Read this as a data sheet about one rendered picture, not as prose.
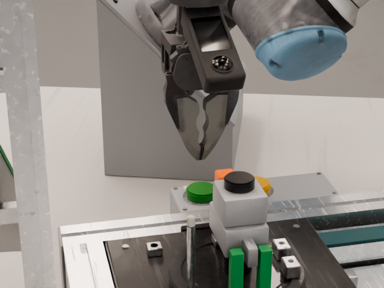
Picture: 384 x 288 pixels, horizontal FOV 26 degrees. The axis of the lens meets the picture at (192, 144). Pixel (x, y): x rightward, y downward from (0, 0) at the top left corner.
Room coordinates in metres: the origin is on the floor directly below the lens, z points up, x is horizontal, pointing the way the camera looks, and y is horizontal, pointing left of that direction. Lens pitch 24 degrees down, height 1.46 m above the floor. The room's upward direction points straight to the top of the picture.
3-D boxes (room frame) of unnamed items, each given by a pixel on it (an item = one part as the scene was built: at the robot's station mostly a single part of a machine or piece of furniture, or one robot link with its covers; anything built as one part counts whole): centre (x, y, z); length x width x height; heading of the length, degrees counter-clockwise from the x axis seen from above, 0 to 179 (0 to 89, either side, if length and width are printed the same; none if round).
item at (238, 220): (0.71, -0.05, 1.06); 0.08 x 0.04 x 0.07; 13
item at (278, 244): (0.74, -0.09, 1.00); 0.02 x 0.01 x 0.02; 13
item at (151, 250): (0.78, 0.04, 0.97); 0.02 x 0.02 x 0.01; 13
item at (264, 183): (0.95, -0.08, 0.96); 0.04 x 0.04 x 0.02
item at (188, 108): (0.95, 0.01, 1.06); 0.06 x 0.03 x 0.09; 13
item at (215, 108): (0.96, -0.02, 1.06); 0.06 x 0.03 x 0.09; 13
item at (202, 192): (0.93, -0.01, 0.96); 0.04 x 0.04 x 0.02
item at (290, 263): (0.71, -0.10, 1.00); 0.02 x 0.01 x 0.02; 13
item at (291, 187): (0.95, -0.08, 0.93); 0.21 x 0.07 x 0.06; 103
